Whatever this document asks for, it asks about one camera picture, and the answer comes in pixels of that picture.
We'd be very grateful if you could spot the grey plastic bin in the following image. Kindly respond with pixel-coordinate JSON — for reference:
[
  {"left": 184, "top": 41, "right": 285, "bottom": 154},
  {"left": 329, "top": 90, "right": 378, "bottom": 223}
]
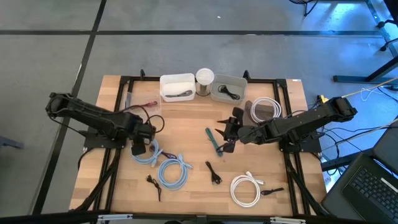
[{"left": 210, "top": 73, "right": 248, "bottom": 105}]

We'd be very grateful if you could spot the dark purple cable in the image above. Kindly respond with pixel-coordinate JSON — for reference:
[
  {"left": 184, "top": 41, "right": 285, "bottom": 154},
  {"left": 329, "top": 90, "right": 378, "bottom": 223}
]
[{"left": 150, "top": 145, "right": 178, "bottom": 160}]

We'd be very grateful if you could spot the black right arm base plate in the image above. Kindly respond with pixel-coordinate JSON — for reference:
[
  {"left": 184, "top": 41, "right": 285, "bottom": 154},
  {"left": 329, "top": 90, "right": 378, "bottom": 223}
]
[{"left": 279, "top": 130, "right": 323, "bottom": 154}]

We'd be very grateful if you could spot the black rig bar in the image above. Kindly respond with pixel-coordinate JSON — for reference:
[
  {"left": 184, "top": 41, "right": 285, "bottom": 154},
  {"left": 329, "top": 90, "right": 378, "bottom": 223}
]
[{"left": 0, "top": 210, "right": 398, "bottom": 224}]

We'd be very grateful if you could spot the black metal floor bar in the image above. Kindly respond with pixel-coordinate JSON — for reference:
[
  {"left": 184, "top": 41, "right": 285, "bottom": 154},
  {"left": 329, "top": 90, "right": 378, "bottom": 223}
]
[{"left": 321, "top": 148, "right": 374, "bottom": 172}]

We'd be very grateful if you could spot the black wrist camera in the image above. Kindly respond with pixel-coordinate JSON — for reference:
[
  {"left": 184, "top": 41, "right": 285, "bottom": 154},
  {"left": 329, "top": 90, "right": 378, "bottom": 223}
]
[
  {"left": 130, "top": 141, "right": 147, "bottom": 156},
  {"left": 232, "top": 106, "right": 245, "bottom": 121}
]

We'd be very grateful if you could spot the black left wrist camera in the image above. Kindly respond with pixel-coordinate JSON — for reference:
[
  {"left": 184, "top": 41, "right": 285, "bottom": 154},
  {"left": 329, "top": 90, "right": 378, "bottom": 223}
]
[{"left": 130, "top": 141, "right": 147, "bottom": 156}]

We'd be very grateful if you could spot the black chair caster leg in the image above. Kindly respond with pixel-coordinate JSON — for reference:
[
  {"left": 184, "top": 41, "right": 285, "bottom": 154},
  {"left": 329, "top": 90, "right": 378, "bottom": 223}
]
[{"left": 376, "top": 18, "right": 398, "bottom": 52}]

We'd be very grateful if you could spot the black USB cable blue plug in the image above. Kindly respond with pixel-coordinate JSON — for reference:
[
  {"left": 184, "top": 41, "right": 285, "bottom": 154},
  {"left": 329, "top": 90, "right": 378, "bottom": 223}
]
[{"left": 205, "top": 161, "right": 223, "bottom": 185}]

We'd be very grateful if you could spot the dark grey cable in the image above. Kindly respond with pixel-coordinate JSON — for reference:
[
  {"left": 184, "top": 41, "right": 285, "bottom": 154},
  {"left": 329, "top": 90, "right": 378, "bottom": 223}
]
[{"left": 164, "top": 89, "right": 193, "bottom": 98}]

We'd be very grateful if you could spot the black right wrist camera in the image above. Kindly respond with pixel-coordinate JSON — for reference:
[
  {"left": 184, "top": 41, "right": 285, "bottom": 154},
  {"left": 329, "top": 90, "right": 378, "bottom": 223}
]
[{"left": 232, "top": 106, "right": 245, "bottom": 121}]

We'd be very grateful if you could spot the black metal desk leg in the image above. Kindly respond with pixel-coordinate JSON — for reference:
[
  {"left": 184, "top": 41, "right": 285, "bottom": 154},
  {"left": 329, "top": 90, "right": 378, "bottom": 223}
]
[{"left": 333, "top": 55, "right": 398, "bottom": 84}]

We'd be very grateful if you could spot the silver metal bracket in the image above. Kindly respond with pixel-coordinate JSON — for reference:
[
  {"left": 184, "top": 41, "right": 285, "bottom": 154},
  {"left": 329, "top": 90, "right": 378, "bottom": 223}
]
[
  {"left": 269, "top": 217, "right": 306, "bottom": 224},
  {"left": 98, "top": 213, "right": 133, "bottom": 222}
]

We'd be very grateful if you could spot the thin black USB cable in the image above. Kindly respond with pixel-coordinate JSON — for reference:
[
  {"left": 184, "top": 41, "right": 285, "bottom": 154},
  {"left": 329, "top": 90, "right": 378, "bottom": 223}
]
[{"left": 216, "top": 84, "right": 241, "bottom": 101}]

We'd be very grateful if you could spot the white bulb on brass stand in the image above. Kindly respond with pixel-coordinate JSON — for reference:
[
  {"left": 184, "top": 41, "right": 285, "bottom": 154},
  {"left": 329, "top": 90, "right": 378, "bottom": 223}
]
[{"left": 195, "top": 67, "right": 215, "bottom": 97}]

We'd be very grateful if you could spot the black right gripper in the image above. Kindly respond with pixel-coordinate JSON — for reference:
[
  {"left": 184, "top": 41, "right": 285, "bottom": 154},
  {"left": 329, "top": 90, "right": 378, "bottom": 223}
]
[{"left": 214, "top": 116, "right": 246, "bottom": 144}]

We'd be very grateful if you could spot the black connector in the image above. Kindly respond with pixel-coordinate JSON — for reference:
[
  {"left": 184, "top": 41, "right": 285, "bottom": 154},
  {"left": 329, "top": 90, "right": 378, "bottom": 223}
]
[{"left": 260, "top": 187, "right": 285, "bottom": 197}]

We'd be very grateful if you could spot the white floor cable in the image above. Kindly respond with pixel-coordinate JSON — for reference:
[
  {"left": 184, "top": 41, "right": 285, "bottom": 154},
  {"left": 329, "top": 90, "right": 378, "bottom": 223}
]
[{"left": 360, "top": 86, "right": 388, "bottom": 102}]

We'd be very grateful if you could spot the grey floor object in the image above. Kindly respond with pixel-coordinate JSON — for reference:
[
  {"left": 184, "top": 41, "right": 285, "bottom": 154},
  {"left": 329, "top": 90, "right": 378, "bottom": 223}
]
[{"left": 0, "top": 136, "right": 24, "bottom": 150}]

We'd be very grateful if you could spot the smoky clear plastic bin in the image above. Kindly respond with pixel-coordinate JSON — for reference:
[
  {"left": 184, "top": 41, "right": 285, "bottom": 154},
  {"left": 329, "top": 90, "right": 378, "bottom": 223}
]
[{"left": 243, "top": 96, "right": 284, "bottom": 126}]

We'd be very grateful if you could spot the closed black laptop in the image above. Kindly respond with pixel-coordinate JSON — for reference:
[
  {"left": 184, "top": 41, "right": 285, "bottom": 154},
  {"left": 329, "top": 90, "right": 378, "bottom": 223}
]
[{"left": 372, "top": 119, "right": 398, "bottom": 175}]

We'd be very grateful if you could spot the thin beige stick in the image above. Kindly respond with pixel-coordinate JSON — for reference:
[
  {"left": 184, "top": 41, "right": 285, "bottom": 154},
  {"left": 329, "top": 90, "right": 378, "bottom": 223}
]
[{"left": 341, "top": 77, "right": 398, "bottom": 99}]

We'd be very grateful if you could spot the small thin black cable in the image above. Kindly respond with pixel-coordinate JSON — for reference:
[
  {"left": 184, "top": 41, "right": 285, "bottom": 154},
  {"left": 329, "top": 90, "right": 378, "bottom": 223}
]
[{"left": 146, "top": 174, "right": 163, "bottom": 202}]

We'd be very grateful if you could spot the teal braided cable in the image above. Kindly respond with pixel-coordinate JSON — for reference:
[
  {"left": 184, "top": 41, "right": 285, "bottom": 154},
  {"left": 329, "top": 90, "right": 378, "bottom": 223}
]
[{"left": 205, "top": 126, "right": 224, "bottom": 158}]

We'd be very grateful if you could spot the open black laptop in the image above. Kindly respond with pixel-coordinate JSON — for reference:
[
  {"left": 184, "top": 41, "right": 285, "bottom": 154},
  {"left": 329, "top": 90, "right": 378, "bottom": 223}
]
[{"left": 321, "top": 152, "right": 398, "bottom": 224}]

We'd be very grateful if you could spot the black chair base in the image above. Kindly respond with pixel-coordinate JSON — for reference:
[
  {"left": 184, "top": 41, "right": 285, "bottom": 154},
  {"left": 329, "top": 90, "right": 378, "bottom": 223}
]
[{"left": 289, "top": 0, "right": 320, "bottom": 17}]

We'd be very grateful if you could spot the light blue cable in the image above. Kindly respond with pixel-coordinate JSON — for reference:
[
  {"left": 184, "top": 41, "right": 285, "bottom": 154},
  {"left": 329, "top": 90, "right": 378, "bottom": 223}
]
[
  {"left": 157, "top": 153, "right": 194, "bottom": 192},
  {"left": 129, "top": 138, "right": 164, "bottom": 168}
]

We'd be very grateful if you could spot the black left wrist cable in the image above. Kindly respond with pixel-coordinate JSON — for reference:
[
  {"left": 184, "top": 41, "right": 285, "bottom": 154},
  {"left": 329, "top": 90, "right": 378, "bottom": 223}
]
[{"left": 143, "top": 114, "right": 165, "bottom": 134}]

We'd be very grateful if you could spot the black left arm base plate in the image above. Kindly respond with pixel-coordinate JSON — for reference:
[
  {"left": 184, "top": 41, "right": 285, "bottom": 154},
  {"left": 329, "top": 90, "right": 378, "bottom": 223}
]
[{"left": 83, "top": 126, "right": 128, "bottom": 149}]

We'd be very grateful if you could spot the black metal table frame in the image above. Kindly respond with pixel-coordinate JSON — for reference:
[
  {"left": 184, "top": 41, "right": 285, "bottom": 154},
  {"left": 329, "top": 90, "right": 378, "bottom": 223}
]
[{"left": 74, "top": 68, "right": 330, "bottom": 218}]

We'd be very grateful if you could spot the white plastic bin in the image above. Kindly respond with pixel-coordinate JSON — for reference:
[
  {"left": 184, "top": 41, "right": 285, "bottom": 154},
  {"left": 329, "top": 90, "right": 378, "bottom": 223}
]
[{"left": 159, "top": 73, "right": 197, "bottom": 103}]

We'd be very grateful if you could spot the dark red cable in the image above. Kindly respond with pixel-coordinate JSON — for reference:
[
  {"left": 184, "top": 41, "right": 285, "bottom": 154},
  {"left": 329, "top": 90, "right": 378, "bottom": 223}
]
[{"left": 119, "top": 101, "right": 159, "bottom": 113}]

